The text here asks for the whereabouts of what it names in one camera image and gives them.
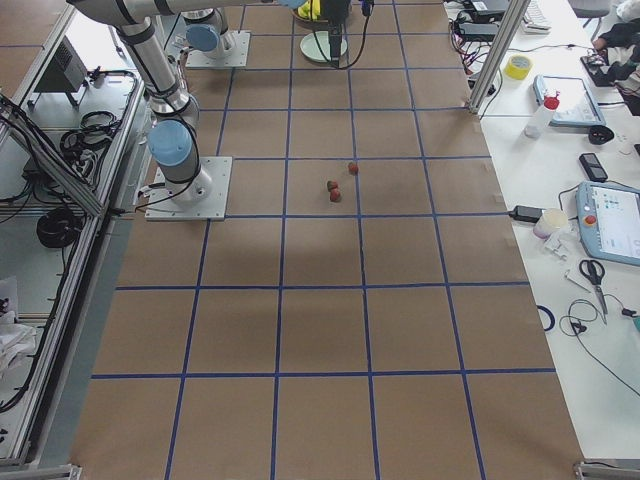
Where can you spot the red capped squeeze bottle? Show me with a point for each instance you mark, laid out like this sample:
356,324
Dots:
541,119

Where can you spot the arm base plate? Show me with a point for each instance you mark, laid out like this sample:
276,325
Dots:
232,52
206,197

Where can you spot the black handheld device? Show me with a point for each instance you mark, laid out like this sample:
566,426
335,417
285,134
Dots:
593,167

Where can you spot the black power adapter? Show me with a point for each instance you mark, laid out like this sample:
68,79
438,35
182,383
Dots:
526,214

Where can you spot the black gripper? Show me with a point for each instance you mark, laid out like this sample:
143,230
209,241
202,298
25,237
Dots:
334,14

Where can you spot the near teach pendant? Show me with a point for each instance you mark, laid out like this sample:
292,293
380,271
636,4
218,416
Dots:
608,221

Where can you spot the wicker fruit basket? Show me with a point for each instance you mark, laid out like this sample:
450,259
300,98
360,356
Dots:
306,21

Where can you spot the yellow tape roll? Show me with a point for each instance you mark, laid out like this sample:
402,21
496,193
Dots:
518,67

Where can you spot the yellow banana bunch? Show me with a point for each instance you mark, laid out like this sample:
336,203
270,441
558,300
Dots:
311,9

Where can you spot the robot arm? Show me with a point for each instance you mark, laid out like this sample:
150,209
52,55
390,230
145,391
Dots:
209,42
172,142

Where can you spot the far teach pendant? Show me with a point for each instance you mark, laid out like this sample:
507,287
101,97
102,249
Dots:
578,107

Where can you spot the aluminium frame post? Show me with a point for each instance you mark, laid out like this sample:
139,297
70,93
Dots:
502,40

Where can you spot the black scissors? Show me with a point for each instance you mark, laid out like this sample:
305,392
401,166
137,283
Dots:
594,272

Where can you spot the blue tape roll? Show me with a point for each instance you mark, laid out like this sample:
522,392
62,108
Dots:
550,322

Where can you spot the black small bowl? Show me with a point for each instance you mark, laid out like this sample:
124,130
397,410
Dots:
599,135

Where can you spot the grey control box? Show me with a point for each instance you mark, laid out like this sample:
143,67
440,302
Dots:
65,74

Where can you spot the light green plate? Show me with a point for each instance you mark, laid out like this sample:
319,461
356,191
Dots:
315,47

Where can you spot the teach pendant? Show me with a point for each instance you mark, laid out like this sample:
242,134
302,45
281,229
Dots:
578,107
608,221

